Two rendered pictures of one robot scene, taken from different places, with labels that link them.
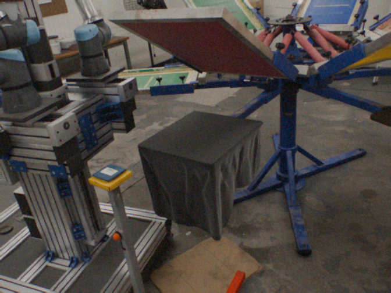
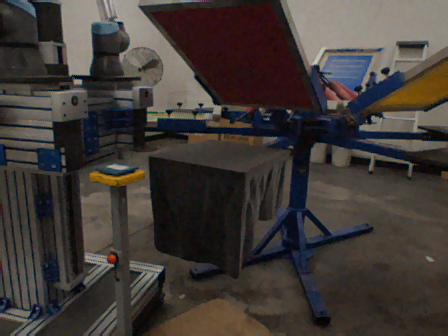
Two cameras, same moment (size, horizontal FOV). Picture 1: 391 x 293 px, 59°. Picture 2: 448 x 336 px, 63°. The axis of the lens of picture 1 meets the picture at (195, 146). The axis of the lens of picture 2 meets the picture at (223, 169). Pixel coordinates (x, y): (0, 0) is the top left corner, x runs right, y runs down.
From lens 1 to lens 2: 0.45 m
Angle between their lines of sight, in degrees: 15
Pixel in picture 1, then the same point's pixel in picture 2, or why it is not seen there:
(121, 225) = (121, 243)
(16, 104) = (15, 65)
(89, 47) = (107, 43)
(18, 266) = not seen: outside the picture
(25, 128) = (21, 97)
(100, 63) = (115, 64)
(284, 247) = (298, 315)
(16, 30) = not seen: outside the picture
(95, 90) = (104, 93)
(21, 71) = (31, 28)
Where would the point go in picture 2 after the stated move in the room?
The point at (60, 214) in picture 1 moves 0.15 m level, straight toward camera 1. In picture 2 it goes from (32, 241) to (38, 256)
